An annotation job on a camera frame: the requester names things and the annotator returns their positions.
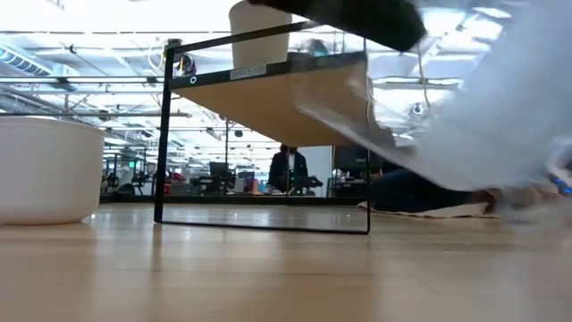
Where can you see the wooden shelf with black frame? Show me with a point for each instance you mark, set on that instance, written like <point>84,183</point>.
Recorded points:
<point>268,107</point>

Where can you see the person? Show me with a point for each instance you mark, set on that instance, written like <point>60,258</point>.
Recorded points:
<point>288,170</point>

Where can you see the navy blue cloth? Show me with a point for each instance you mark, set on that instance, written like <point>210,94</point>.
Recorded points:
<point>411,192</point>

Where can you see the cluttered background desk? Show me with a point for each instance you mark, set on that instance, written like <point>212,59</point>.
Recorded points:
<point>223,179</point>

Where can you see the cream tapered cup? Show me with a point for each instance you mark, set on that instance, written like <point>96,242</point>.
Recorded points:
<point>259,36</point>

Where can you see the black background cabinet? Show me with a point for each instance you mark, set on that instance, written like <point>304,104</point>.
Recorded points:
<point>350,167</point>

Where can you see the clear plastic measuring cup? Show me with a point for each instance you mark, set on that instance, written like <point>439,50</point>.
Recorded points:
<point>491,112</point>

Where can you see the white mug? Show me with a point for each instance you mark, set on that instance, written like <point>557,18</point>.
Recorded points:
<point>49,179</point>

